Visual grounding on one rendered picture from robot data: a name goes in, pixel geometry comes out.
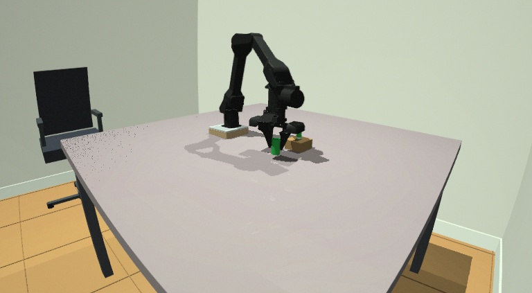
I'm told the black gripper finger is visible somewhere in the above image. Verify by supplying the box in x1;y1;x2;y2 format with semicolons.
279;131;291;150
261;130;273;148

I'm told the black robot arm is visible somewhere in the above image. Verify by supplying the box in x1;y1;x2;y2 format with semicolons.
220;33;304;131

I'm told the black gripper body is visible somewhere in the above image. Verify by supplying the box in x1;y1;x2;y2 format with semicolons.
249;103;305;134

